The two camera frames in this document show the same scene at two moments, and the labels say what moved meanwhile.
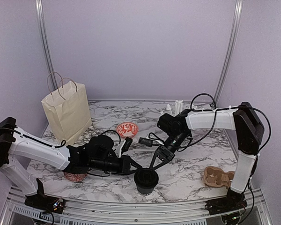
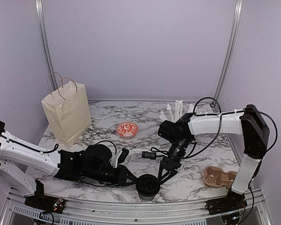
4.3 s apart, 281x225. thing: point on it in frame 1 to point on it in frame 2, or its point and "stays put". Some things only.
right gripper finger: (156, 154) to (160, 172)
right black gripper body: (169, 153) to (175, 163)
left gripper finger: (137, 166) to (132, 177)
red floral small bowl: (127, 129) stays put
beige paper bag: (69, 117) stays put
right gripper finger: (160, 164) to (171, 175)
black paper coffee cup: (144, 191) to (145, 198)
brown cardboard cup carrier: (215, 176) stays put
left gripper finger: (130, 172) to (129, 183)
